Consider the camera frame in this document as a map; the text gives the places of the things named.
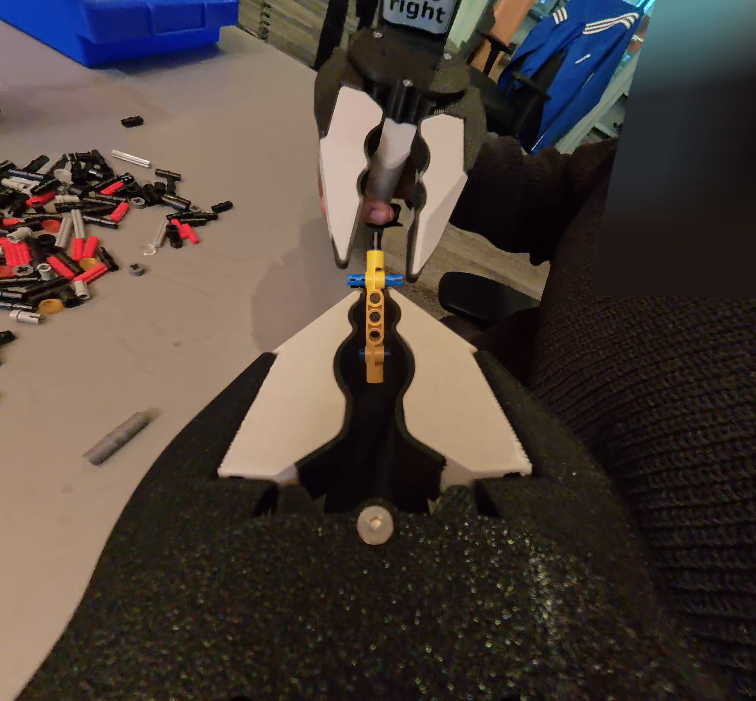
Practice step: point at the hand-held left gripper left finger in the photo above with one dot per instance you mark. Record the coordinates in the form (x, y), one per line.
(283, 417)

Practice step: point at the yellow brick assembly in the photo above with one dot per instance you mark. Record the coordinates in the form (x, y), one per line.
(375, 311)

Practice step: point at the light grey axle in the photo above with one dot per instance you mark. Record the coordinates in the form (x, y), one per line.
(131, 158)

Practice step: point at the short black pin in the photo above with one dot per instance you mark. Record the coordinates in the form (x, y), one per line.
(132, 121)

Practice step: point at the thin black axle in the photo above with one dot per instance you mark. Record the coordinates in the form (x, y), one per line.
(376, 240)

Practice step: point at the grey tube connector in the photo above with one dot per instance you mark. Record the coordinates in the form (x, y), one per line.
(118, 435)

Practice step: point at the person's right hand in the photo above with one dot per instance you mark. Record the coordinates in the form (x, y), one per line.
(378, 212)

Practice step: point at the blue storage bin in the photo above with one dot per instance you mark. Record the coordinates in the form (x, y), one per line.
(147, 16)

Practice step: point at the blue striped jacket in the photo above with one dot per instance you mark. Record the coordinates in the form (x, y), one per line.
(567, 63)

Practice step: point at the black office chair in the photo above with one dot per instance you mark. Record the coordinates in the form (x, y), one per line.
(484, 299)
(525, 95)

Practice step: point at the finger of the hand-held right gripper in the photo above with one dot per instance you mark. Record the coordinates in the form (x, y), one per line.
(342, 169)
(446, 181)

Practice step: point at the pile of black red pins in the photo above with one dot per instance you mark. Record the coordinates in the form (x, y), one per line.
(59, 228)

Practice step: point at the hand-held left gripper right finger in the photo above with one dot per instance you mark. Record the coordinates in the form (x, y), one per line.
(466, 411)

